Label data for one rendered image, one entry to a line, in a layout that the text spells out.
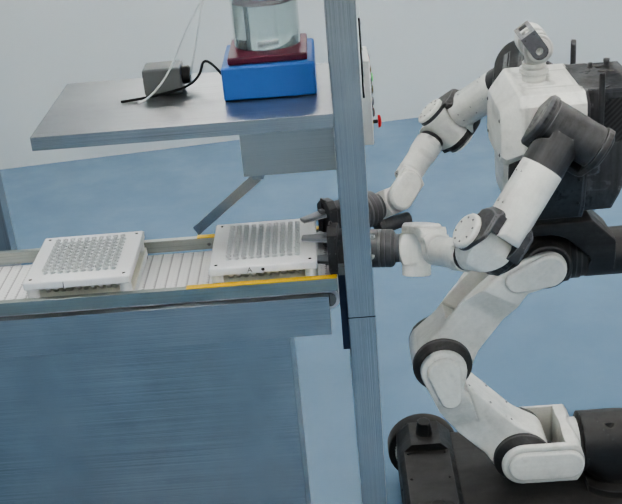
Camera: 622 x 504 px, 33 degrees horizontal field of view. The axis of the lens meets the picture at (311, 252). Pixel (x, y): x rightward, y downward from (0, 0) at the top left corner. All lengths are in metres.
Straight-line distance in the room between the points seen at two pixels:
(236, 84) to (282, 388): 0.75
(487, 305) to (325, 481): 0.91
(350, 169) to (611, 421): 1.02
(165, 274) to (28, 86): 3.38
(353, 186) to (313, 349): 1.65
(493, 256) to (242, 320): 0.61
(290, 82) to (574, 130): 0.60
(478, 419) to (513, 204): 0.74
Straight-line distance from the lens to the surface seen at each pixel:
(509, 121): 2.30
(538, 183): 2.14
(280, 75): 2.27
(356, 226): 2.25
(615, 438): 2.80
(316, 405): 3.50
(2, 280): 2.69
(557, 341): 3.81
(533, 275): 2.47
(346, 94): 2.15
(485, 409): 2.69
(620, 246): 2.54
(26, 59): 5.81
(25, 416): 2.70
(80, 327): 2.48
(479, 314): 2.54
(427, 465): 2.90
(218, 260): 2.43
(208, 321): 2.43
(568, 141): 2.16
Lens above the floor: 1.95
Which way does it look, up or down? 26 degrees down
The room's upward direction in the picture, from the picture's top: 5 degrees counter-clockwise
